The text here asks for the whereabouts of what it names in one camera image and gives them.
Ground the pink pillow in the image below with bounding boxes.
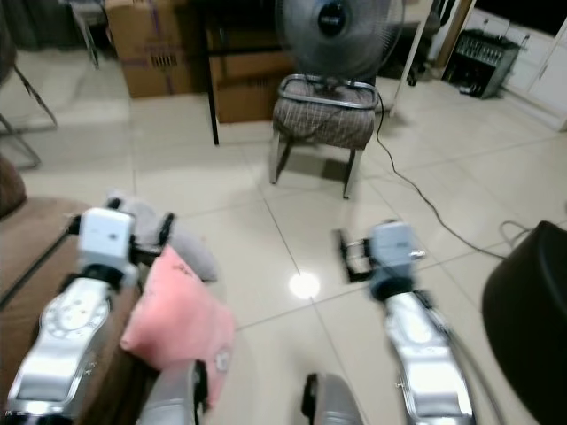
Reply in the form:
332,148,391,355
120,246,237,375

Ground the brown fabric sofa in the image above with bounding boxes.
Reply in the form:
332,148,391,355
0,155,147,425

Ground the metal chair with plaid cushion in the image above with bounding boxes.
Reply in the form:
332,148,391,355
267,73,384,201

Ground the grey right robot leg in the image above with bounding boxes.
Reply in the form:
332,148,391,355
300,371,366,425

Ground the grey robot leg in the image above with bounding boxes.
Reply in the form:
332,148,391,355
140,358,206,425
300,371,366,425

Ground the grey left robot leg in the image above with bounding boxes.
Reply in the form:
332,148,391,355
140,358,206,425

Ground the low cardboard box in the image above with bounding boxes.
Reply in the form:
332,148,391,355
207,25,290,125

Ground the black round seat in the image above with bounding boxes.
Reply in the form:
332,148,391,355
482,220,567,425

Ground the tall cardboard box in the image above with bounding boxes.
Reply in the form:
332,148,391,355
104,0,214,100

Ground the dark chair with metal legs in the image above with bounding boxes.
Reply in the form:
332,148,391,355
0,16,59,171

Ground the grey metal stool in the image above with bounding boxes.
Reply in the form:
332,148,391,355
67,0,109,71

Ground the grey electric fan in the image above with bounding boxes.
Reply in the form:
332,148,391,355
274,0,407,85

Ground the white pole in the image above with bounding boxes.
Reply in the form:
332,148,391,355
399,0,444,89

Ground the black plastic crate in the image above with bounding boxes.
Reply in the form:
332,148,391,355
442,30,523,101

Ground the white cabinet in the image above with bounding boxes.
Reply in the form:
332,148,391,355
465,7,567,134

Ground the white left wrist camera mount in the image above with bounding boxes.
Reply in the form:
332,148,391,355
78,207,139,267

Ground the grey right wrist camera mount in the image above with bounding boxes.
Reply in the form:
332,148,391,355
369,220,423,272

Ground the black power cable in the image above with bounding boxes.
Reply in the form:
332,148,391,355
372,87,532,263

